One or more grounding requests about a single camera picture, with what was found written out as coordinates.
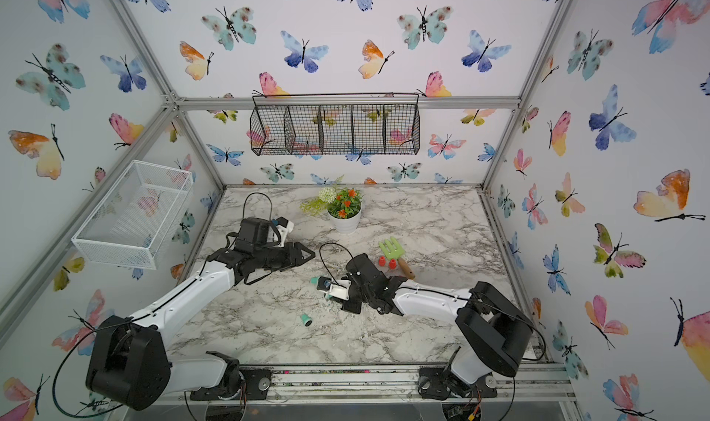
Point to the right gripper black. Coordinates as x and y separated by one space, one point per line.
348 307

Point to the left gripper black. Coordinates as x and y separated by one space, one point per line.
291 250

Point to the green stamp apart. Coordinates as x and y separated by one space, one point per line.
305 319

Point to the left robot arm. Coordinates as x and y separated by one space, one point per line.
129 362

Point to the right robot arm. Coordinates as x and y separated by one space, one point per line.
496 332

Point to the white pot with flowers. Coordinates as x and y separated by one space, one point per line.
343 206

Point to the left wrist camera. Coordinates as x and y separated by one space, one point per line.
281 228

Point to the green garden fork wooden handle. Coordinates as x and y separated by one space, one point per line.
393 250

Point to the black wire wall basket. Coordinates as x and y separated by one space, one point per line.
375 124

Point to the white mesh wall basket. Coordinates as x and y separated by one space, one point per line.
131 221

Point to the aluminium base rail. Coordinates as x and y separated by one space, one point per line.
400 383

